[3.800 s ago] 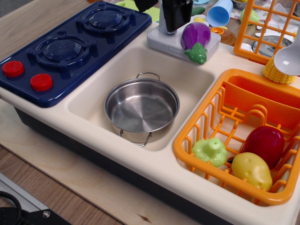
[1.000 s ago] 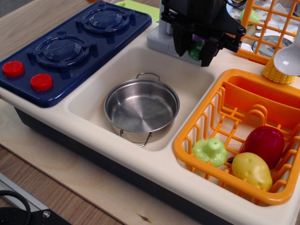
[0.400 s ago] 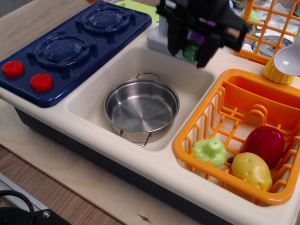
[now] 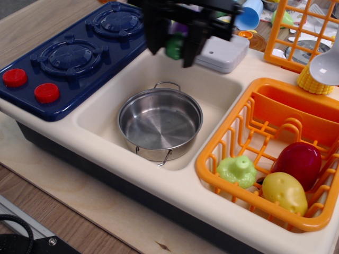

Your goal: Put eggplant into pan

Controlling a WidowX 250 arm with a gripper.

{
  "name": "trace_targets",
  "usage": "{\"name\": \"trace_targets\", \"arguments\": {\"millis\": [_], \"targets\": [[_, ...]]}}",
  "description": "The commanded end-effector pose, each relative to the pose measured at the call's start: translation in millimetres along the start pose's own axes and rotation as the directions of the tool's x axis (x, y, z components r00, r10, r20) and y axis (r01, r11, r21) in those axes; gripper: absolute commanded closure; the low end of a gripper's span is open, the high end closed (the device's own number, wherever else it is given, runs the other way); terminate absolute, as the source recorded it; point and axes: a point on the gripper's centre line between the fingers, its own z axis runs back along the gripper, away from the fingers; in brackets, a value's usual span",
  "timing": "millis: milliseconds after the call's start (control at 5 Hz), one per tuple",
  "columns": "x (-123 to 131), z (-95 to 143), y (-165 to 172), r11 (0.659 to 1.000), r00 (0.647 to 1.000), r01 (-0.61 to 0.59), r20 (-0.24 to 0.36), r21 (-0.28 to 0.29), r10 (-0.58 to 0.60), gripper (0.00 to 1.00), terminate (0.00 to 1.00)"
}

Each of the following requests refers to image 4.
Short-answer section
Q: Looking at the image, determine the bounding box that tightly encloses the dark blue toy stove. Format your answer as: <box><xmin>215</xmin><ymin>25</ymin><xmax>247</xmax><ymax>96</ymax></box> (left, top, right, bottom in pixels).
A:
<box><xmin>1</xmin><ymin>2</ymin><xmax>147</xmax><ymax>122</ymax></box>

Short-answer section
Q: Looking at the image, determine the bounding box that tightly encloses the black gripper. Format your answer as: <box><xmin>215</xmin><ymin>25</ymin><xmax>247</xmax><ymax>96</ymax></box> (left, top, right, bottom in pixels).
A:
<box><xmin>127</xmin><ymin>1</ymin><xmax>242</xmax><ymax>68</ymax></box>

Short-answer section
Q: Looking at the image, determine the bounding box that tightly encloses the red stove knob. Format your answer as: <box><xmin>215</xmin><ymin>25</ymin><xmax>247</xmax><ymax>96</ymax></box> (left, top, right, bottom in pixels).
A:
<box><xmin>34</xmin><ymin>83</ymin><xmax>60</xmax><ymax>104</ymax></box>
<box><xmin>2</xmin><ymin>68</ymin><xmax>28</xmax><ymax>88</ymax></box>

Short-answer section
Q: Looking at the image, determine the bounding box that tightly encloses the purple toy eggplant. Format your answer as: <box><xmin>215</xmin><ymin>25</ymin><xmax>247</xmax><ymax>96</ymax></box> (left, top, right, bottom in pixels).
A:
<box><xmin>165</xmin><ymin>22</ymin><xmax>188</xmax><ymax>60</ymax></box>

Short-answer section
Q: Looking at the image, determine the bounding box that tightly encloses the orange plastic grid rack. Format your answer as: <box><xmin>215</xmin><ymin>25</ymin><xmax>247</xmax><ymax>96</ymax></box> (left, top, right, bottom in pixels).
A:
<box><xmin>264</xmin><ymin>1</ymin><xmax>338</xmax><ymax>73</ymax></box>

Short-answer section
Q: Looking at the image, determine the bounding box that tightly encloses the grey plastic spoon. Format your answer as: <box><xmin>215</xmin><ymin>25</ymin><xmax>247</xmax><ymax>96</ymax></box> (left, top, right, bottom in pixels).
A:
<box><xmin>309</xmin><ymin>37</ymin><xmax>338</xmax><ymax>86</ymax></box>

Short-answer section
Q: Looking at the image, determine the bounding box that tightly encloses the light green toy lettuce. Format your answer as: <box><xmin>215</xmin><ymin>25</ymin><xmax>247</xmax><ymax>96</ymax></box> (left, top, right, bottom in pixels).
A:
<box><xmin>217</xmin><ymin>155</ymin><xmax>257</xmax><ymax>189</ymax></box>

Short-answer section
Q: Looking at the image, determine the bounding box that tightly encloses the orange dish rack basket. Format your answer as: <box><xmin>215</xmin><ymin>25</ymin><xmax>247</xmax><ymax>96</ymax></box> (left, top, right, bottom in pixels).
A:
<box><xmin>195</xmin><ymin>78</ymin><xmax>338</xmax><ymax>232</ymax></box>

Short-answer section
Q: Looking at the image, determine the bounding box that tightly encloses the light blue plastic cup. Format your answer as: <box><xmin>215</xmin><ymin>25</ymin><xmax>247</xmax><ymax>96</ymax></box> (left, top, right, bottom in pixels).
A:
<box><xmin>235</xmin><ymin>0</ymin><xmax>263</xmax><ymax>30</ymax></box>

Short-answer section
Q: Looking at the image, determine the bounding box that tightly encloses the stainless steel pan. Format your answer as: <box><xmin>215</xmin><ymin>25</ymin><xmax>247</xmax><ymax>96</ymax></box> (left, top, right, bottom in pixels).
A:
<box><xmin>118</xmin><ymin>81</ymin><xmax>203</xmax><ymax>166</ymax></box>

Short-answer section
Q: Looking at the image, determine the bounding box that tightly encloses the red stove knob left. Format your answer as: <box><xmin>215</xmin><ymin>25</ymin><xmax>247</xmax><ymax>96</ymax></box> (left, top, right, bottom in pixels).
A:
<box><xmin>2</xmin><ymin>68</ymin><xmax>28</xmax><ymax>88</ymax></box>

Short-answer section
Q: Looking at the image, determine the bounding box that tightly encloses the yellow toy corn cob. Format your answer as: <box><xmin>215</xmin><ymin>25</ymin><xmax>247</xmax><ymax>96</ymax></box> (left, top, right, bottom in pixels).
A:
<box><xmin>297</xmin><ymin>63</ymin><xmax>334</xmax><ymax>95</ymax></box>

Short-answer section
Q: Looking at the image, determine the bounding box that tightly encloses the beige toy kitchen sink unit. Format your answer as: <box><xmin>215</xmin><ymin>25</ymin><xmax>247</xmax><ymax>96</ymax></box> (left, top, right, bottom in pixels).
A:
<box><xmin>0</xmin><ymin>23</ymin><xmax>339</xmax><ymax>254</ymax></box>

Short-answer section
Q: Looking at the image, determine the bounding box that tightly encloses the black mount plate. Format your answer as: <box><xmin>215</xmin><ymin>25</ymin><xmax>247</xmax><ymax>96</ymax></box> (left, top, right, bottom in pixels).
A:
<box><xmin>32</xmin><ymin>236</ymin><xmax>80</xmax><ymax>254</ymax></box>

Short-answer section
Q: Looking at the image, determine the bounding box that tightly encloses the light green toy pear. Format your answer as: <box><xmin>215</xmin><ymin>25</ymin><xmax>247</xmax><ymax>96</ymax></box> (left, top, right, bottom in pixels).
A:
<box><xmin>271</xmin><ymin>10</ymin><xmax>294</xmax><ymax>25</ymax></box>

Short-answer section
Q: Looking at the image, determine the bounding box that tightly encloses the yellow toy potato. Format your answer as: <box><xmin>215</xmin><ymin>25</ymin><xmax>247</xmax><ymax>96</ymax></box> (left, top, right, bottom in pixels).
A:
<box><xmin>262</xmin><ymin>172</ymin><xmax>308</xmax><ymax>216</ymax></box>

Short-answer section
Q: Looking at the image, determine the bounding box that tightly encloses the red stove knob right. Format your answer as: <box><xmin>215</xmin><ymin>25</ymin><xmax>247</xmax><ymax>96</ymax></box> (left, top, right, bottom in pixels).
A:
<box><xmin>34</xmin><ymin>83</ymin><xmax>60</xmax><ymax>104</ymax></box>

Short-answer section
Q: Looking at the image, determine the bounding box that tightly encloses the metal pot behind rack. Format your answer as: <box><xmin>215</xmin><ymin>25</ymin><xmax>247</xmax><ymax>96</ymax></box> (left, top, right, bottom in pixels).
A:
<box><xmin>284</xmin><ymin>39</ymin><xmax>331</xmax><ymax>66</ymax></box>

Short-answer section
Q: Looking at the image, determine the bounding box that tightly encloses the dark red toy fruit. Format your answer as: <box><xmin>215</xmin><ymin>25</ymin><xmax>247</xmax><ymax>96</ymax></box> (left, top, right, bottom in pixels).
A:
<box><xmin>271</xmin><ymin>142</ymin><xmax>322</xmax><ymax>192</ymax></box>

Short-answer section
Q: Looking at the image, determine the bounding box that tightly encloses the black cable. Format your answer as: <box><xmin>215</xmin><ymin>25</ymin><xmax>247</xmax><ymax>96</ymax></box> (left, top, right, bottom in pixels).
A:
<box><xmin>0</xmin><ymin>214</ymin><xmax>34</xmax><ymax>254</ymax></box>

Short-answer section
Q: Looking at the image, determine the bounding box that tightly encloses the grey toy faucet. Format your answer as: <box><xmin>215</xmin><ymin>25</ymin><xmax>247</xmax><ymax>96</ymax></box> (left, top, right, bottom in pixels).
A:
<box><xmin>195</xmin><ymin>35</ymin><xmax>249</xmax><ymax>74</ymax></box>

